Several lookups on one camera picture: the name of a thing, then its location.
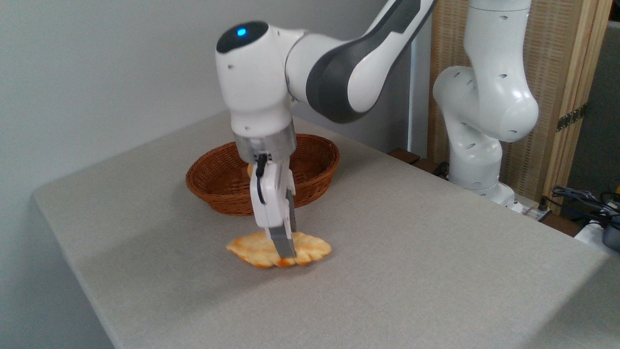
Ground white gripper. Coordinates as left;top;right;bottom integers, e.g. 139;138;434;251
249;153;297;259

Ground braided golden bread loaf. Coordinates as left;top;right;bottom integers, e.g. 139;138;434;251
225;230;333;269

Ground brown wicker basket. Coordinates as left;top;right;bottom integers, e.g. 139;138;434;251
186;133;340;216

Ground brown wooden furniture edge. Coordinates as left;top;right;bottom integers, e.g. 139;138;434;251
389;150;451;177

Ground grey fabric tablecloth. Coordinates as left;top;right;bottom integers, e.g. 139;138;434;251
31;112;620;349

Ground white vertical pillar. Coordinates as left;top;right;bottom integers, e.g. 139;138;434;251
408;15;433;158

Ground white power strip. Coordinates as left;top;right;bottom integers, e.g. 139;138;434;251
521;204;553;222

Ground brass screen hinge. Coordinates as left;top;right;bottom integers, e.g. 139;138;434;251
556;104;588;132

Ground wooden rattan folding screen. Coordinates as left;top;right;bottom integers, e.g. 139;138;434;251
429;0;613;214

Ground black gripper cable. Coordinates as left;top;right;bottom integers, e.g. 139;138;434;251
255;153;268;204

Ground blue black cable bundle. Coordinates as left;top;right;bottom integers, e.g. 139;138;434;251
550;186;620;228

